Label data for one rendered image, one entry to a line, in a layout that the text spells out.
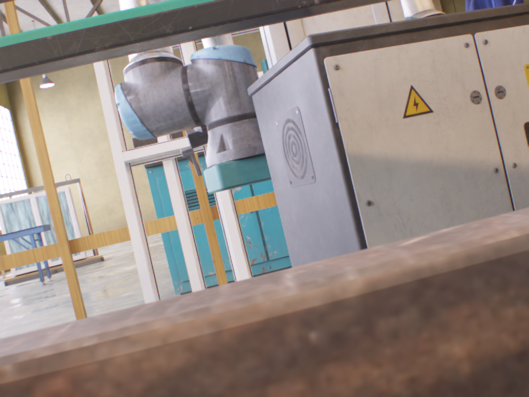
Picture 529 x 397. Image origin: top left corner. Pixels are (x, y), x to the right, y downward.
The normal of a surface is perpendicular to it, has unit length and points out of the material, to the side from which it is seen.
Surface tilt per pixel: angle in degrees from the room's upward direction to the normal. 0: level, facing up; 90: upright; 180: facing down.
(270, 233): 90
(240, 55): 86
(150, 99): 85
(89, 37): 90
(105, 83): 82
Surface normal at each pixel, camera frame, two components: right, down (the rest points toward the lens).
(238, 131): -0.09, -0.32
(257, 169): 0.28, -0.05
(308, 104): -0.93, 0.22
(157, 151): 0.05, -0.14
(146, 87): -0.24, -0.13
